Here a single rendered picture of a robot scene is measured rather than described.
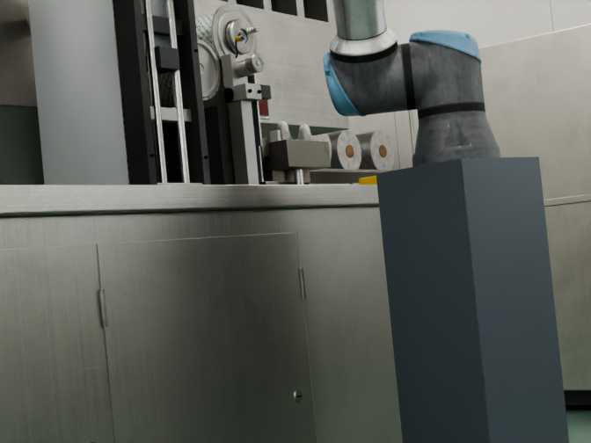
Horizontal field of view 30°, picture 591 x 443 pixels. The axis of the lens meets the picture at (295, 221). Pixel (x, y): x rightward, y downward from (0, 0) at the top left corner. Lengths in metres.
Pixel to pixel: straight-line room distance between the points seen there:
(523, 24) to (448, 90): 5.18
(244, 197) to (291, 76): 1.25
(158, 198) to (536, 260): 0.64
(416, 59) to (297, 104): 1.23
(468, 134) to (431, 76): 0.12
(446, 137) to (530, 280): 0.28
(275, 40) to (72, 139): 1.01
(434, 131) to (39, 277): 0.71
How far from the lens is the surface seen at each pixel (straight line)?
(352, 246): 2.15
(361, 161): 6.86
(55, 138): 2.23
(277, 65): 3.03
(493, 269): 1.81
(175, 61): 2.03
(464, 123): 1.86
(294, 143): 2.42
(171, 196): 1.73
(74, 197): 1.59
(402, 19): 7.47
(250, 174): 2.28
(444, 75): 1.87
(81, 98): 2.18
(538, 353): 1.89
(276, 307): 1.95
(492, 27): 7.13
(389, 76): 1.88
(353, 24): 1.85
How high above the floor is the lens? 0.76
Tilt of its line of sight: 2 degrees up
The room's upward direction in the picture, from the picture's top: 6 degrees counter-clockwise
